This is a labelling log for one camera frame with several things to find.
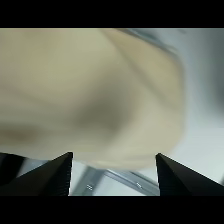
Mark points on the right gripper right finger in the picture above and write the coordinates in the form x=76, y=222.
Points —
x=180, y=181

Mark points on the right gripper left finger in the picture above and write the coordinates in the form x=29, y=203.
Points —
x=50, y=178

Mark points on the beige garment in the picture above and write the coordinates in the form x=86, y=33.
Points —
x=83, y=93

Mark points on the silver frame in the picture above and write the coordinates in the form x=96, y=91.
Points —
x=133, y=181

